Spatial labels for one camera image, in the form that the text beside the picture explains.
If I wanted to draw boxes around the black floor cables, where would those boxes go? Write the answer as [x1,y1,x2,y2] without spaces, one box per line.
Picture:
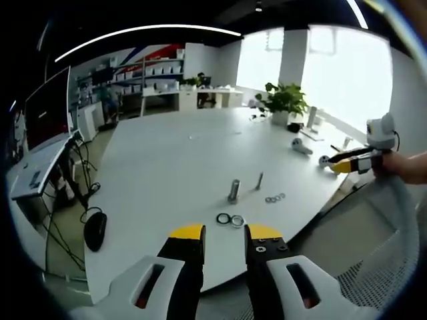
[43,139,104,277]

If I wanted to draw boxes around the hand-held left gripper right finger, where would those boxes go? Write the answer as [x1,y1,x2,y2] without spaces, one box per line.
[243,223,384,320]

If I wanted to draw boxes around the short ceiling light strip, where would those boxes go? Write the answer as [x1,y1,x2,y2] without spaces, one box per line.
[346,0,370,29]

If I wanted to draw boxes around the thick threaded stud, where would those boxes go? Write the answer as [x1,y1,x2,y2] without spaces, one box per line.
[228,179,242,204]

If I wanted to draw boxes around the grey mesh office chair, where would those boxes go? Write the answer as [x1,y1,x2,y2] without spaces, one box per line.
[293,175,422,320]

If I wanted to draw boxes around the potted green plant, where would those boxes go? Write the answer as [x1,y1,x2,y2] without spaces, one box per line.
[254,81,310,127]

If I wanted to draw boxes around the person's right hand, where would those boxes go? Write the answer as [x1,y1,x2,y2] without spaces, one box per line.
[372,150,407,181]

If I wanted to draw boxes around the large dark monitor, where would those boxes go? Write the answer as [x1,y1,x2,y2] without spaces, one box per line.
[24,65,73,155]

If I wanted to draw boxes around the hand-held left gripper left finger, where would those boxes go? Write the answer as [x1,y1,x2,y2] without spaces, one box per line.
[71,223,206,320]

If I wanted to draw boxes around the black computer mouse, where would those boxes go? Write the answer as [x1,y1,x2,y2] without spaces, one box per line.
[83,211,109,253]

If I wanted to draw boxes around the white side desk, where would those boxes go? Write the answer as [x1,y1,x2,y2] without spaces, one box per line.
[6,132,83,201]

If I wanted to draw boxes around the long ceiling light strip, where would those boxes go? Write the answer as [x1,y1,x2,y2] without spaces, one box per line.
[54,24,243,63]

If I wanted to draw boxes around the shelf with white bins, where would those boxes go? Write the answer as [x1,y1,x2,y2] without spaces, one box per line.
[75,48,186,116]

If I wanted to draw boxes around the white office desk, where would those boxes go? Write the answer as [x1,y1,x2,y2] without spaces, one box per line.
[141,85,245,116]

